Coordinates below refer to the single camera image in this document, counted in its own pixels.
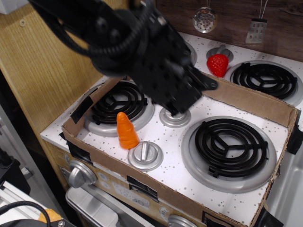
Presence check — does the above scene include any orange toy carrot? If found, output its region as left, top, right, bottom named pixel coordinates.
left=116, top=112, right=139, bottom=149

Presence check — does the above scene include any silver stove knob centre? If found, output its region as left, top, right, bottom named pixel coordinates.
left=159, top=108, right=191, bottom=128

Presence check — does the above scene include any hanging silver spatula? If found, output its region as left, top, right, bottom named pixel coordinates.
left=245, top=0, right=268, bottom=44

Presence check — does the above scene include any silver oven door handle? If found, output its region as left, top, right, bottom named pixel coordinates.
left=65, top=184, right=152, bottom=227

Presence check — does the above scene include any red toy strawberry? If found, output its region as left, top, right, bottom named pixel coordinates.
left=206, top=53, right=229, bottom=78

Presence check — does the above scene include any silver oven dial left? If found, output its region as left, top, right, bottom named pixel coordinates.
left=68, top=159, right=97, bottom=188

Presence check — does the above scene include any hanging silver strainer ladle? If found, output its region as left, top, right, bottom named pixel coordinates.
left=193, top=0, right=218, bottom=34

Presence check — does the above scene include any black braided cable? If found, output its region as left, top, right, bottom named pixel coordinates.
left=0, top=201, right=51, bottom=227

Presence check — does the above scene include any silver oven dial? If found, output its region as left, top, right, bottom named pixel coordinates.
left=168, top=215, right=197, bottom=227
left=68, top=159, right=97, bottom=188

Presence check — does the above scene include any silver stove knob front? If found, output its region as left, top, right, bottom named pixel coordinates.
left=127, top=141, right=164, bottom=172

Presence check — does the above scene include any black burner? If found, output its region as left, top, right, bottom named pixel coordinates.
left=224, top=60, right=303, bottom=106
left=185, top=42, right=197, bottom=66
left=181, top=116, right=277, bottom=193
left=84, top=80, right=155, bottom=137

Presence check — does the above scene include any brown cardboard box tray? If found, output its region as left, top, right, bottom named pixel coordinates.
left=62, top=54, right=299, bottom=227

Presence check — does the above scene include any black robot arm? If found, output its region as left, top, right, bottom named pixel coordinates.
left=30, top=0, right=218, bottom=115

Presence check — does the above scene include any back right black burner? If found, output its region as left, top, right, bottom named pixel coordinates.
left=224, top=60, right=303, bottom=106

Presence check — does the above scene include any oven clock display label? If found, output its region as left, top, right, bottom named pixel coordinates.
left=112, top=183, right=150, bottom=210

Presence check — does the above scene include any silver stove knob back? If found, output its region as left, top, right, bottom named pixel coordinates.
left=206, top=44, right=234, bottom=62

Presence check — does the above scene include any small orange object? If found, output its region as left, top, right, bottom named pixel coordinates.
left=38, top=209, right=62, bottom=223

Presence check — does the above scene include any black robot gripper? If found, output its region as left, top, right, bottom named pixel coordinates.
left=129, top=16, right=218, bottom=115

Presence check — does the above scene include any silver oven dial right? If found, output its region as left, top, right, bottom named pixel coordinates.
left=168, top=215, right=197, bottom=227

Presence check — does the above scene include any front left black burner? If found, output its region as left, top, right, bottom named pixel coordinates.
left=84, top=80, right=155, bottom=137

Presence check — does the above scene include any back left black burner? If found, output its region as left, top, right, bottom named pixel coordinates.
left=185, top=42, right=197, bottom=66

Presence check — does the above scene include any front right black burner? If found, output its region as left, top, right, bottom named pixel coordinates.
left=181, top=116, right=277, bottom=193

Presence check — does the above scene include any silver stove knob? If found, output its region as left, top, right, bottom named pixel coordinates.
left=127, top=141, right=164, bottom=172
left=159, top=108, right=191, bottom=128
left=206, top=44, right=234, bottom=62

